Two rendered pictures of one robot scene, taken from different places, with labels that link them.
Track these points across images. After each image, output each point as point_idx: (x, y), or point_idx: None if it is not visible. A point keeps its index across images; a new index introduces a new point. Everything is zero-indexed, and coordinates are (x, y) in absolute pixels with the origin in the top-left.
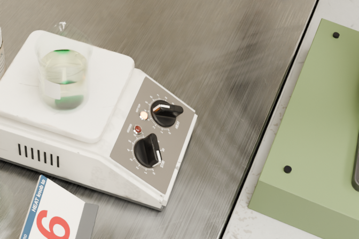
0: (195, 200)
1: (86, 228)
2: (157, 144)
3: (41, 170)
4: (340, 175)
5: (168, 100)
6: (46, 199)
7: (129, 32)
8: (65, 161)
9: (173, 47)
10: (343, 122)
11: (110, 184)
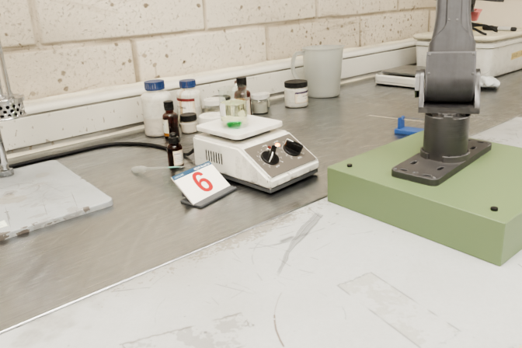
0: (296, 194)
1: (222, 192)
2: (274, 150)
3: None
4: (386, 171)
5: None
6: (205, 169)
7: (308, 146)
8: (224, 158)
9: (330, 151)
10: (406, 157)
11: (244, 172)
